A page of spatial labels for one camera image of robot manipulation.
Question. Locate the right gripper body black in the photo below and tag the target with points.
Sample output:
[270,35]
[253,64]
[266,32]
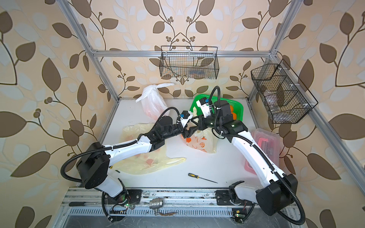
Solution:
[211,122]

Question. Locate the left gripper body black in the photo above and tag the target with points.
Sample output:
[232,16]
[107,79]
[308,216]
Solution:
[184,132]

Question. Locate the yellow plastic bag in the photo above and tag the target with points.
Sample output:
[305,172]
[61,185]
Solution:
[144,163]
[204,141]

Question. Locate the white plastic bag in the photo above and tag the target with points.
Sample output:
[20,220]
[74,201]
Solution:
[152,102]

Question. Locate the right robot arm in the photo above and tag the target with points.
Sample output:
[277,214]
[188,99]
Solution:
[278,193]

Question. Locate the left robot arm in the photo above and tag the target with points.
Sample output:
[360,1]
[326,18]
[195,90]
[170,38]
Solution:
[93,168]

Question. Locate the green plastic basket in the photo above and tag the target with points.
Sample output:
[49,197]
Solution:
[238,108]

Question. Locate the yellow black screwdriver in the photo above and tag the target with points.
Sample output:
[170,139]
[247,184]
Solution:
[198,177]

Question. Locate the pink plastic box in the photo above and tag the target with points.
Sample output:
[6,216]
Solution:
[269,142]

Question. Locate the metal cylinder fitting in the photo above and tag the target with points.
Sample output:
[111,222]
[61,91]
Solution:
[156,203]

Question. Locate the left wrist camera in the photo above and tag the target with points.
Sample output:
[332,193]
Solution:
[185,117]

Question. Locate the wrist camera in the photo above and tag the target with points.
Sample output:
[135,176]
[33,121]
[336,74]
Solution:
[205,107]
[185,117]

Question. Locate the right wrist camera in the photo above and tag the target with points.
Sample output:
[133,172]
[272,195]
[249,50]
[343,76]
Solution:
[205,107]

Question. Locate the back wire basket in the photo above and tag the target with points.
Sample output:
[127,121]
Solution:
[197,62]

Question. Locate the wire basket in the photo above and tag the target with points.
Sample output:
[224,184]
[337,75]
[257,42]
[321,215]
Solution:
[197,62]
[285,96]

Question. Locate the right wire basket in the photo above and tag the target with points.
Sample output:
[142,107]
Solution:
[285,96]

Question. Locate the black handled tool on rail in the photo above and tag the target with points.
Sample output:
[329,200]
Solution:
[82,204]

